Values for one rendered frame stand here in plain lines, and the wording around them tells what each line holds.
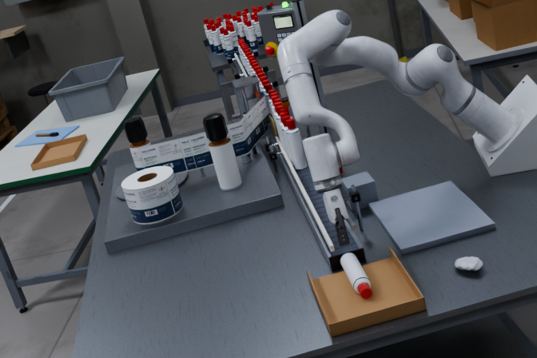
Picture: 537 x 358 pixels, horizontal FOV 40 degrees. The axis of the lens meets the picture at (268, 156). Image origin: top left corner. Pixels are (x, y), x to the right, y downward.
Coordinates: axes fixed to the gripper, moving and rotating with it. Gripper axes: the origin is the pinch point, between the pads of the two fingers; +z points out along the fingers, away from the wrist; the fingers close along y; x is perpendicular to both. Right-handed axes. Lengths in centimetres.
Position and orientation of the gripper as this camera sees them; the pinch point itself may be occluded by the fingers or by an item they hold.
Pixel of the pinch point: (343, 238)
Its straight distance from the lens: 222.2
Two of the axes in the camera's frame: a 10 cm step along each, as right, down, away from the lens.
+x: -9.6, 2.6, -0.5
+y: -0.6, 0.0, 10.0
